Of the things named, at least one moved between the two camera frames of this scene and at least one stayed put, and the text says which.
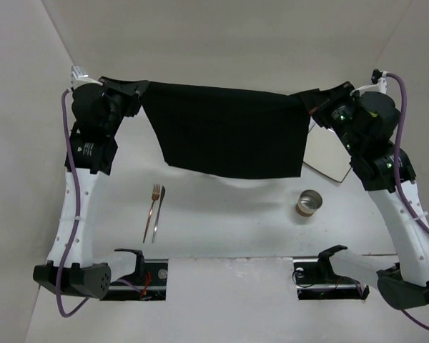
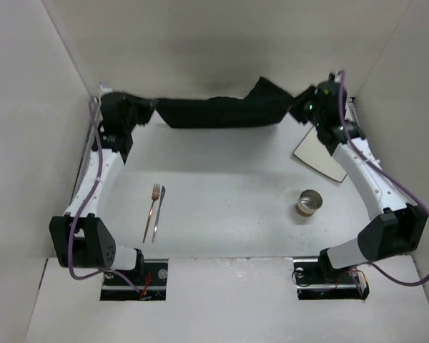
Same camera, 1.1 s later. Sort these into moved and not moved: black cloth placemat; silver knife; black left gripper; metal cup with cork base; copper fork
Moved: black left gripper; black cloth placemat
Not moved: silver knife; copper fork; metal cup with cork base
